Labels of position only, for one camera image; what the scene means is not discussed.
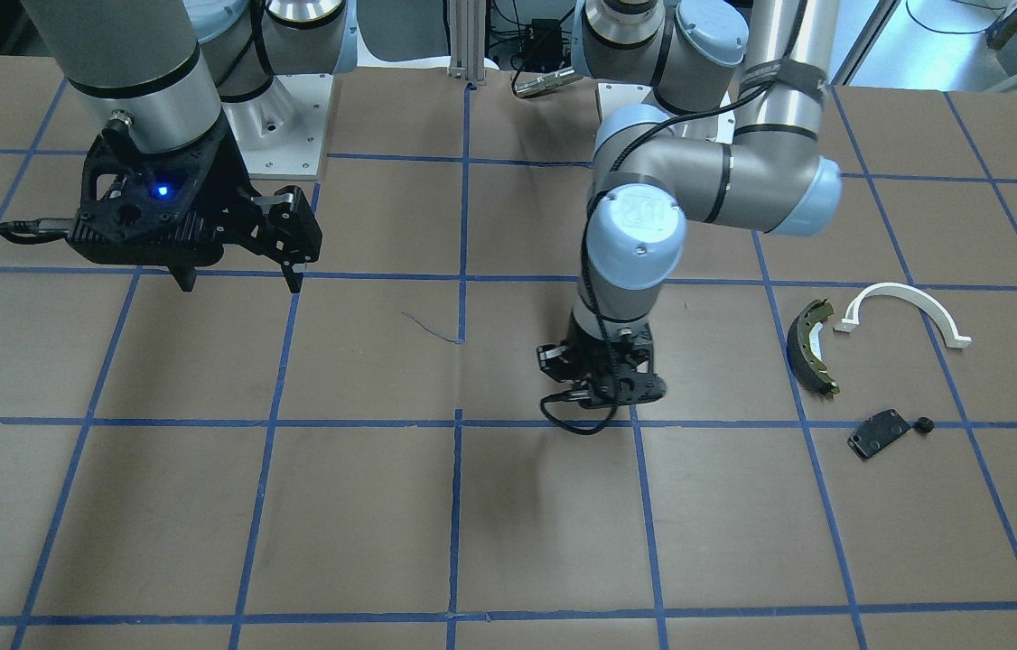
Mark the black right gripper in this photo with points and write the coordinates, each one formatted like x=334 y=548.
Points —
x=228 y=191

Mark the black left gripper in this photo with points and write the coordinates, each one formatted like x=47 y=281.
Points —
x=583 y=345

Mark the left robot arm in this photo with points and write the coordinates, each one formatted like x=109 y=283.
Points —
x=728 y=137

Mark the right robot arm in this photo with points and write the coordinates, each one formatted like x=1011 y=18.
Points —
x=182 y=89

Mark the curved brake shoe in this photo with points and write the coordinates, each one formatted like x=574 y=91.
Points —
x=804 y=354

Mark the white curved plastic part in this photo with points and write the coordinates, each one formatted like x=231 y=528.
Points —
x=936 y=312

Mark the black brake pad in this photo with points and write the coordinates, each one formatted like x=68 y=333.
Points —
x=876 y=433

